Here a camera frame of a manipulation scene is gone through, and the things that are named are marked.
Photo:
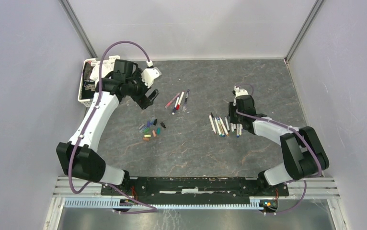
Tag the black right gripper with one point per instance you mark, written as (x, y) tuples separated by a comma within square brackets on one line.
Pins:
[(231, 108)]

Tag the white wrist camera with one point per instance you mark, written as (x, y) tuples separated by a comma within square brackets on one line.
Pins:
[(238, 92), (150, 74)]

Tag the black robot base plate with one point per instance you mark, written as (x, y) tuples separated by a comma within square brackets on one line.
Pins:
[(199, 190)]

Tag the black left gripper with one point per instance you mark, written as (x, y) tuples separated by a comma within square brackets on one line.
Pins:
[(143, 100)]

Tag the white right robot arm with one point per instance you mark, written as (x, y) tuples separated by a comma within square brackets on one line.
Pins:
[(302, 152)]

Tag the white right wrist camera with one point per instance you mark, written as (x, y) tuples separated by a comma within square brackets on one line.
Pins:
[(238, 92)]

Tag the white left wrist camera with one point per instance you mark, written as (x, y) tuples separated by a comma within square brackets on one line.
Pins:
[(150, 74)]

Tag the white pen with blue ends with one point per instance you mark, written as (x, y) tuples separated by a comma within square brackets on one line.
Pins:
[(175, 106)]

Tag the white perforated plastic basket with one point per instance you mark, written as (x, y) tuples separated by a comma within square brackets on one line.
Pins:
[(87, 87)]

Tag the white slotted cable duct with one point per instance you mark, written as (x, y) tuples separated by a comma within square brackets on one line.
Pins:
[(122, 203)]

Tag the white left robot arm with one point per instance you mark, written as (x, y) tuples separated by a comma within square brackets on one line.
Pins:
[(78, 157)]

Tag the red capped white pen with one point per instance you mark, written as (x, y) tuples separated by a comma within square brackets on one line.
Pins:
[(179, 101)]

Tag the white cloth in basket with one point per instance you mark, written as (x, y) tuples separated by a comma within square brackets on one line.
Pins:
[(107, 67)]

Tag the white pen with brown cap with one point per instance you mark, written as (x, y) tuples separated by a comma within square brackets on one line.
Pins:
[(212, 123)]

